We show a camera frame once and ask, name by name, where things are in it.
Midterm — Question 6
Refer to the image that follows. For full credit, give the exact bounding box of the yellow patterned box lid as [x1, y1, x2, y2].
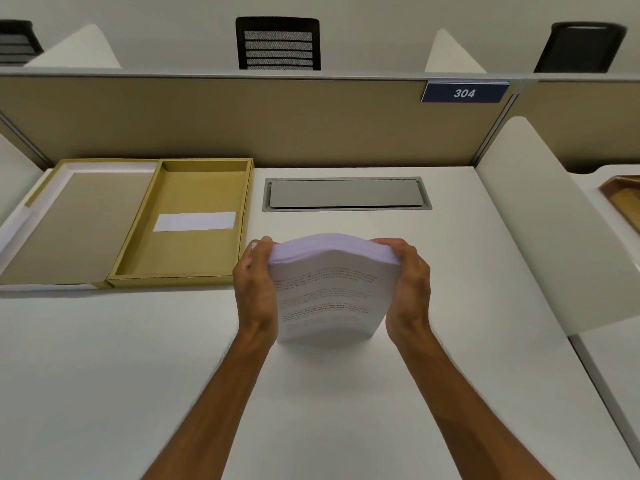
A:
[0, 158, 163, 291]

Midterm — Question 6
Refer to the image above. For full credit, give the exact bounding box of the wide beige partition panel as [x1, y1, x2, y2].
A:
[0, 72, 523, 171]

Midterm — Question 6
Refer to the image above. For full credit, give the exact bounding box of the brown gold-trimmed box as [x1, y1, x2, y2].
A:
[598, 175, 640, 233]

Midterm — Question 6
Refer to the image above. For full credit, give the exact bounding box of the blue number sign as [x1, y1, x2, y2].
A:
[421, 80, 511, 104]

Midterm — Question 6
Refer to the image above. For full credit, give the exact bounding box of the white paper strip label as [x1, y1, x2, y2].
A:
[152, 211, 237, 233]

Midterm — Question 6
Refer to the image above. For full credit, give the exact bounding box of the person's left hand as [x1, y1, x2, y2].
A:
[232, 236, 281, 341]

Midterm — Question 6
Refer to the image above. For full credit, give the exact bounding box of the black slatted mesh chair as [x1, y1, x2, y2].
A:
[235, 16, 321, 71]
[0, 19, 45, 68]

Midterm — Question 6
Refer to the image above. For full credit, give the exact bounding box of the person's right hand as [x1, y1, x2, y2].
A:
[372, 237, 433, 346]

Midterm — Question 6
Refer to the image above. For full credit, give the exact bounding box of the black solid-back chair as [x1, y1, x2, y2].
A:
[533, 21, 628, 74]

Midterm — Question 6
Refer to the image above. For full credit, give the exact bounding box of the grey desk cable hatch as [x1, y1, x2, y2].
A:
[262, 176, 433, 213]

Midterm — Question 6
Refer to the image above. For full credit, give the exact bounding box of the person's left forearm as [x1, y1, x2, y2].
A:
[142, 324, 279, 480]

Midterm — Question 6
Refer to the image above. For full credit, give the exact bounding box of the yellow cardboard box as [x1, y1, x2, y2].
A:
[106, 158, 255, 289]

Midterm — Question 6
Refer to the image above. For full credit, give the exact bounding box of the grey partition post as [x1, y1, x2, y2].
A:
[469, 84, 523, 168]
[0, 109, 53, 171]

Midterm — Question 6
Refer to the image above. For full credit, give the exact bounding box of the stack of white printed papers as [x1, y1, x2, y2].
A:
[249, 233, 405, 344]

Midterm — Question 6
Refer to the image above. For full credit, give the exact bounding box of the person's right forearm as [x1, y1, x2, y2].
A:
[395, 319, 556, 480]

